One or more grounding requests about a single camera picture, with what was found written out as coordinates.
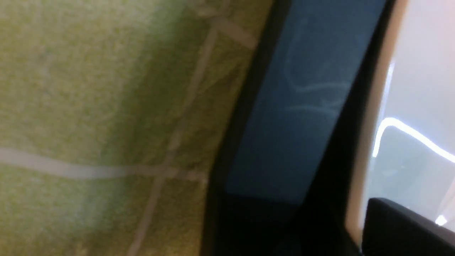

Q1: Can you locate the white rectangular rice plate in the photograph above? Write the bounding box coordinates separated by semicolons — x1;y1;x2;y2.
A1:
345;0;455;246

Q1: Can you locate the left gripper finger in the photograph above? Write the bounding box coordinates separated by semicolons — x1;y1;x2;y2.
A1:
361;198;455;256

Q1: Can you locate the green checked tablecloth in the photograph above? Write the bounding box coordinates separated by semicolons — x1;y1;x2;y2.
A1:
0;0;274;256

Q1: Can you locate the black serving tray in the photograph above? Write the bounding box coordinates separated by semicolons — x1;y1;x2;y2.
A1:
200;0;393;256

